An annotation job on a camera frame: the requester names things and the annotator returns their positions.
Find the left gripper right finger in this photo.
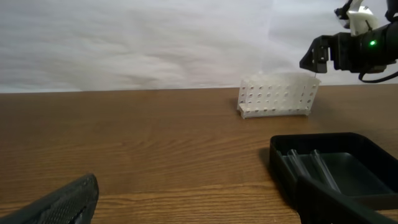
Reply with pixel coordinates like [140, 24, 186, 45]
[295, 175, 398, 224]

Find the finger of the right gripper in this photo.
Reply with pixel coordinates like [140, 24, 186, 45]
[299, 35, 331, 75]

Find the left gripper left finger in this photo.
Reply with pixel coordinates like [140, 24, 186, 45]
[0, 173, 100, 224]

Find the white test tube rack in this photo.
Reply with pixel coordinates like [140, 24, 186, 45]
[236, 72, 322, 119]

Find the black tray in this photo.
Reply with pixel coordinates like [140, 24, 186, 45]
[269, 132, 398, 212]

